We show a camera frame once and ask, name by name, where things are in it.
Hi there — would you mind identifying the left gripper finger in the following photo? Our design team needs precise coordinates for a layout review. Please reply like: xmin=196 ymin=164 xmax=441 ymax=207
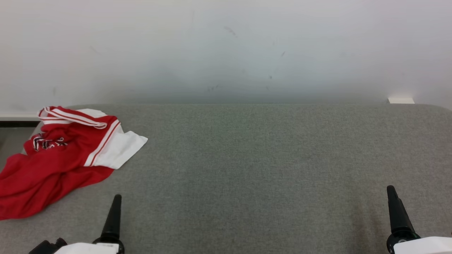
xmin=102 ymin=194 xmax=118 ymax=240
xmin=112 ymin=194 xmax=122 ymax=240

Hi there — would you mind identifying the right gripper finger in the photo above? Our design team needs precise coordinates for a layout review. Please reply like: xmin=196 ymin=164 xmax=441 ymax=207
xmin=387 ymin=186 xmax=403 ymax=233
xmin=391 ymin=186 xmax=414 ymax=231

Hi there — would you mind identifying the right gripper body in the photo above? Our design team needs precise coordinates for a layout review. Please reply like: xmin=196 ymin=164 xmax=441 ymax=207
xmin=387 ymin=229 xmax=452 ymax=254

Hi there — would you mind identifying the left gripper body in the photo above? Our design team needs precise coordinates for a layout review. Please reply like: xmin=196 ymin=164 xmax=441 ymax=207
xmin=55 ymin=237 xmax=125 ymax=254

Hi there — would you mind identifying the red white sports shirt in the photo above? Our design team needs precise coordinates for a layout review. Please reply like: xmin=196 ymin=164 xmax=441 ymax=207
xmin=0 ymin=106 xmax=148 ymax=220

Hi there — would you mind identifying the black and white baseboard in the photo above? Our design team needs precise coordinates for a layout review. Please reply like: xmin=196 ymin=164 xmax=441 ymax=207
xmin=0 ymin=114 xmax=41 ymax=128

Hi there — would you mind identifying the grey fabric sofa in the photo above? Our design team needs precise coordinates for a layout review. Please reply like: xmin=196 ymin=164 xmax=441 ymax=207
xmin=0 ymin=103 xmax=452 ymax=254

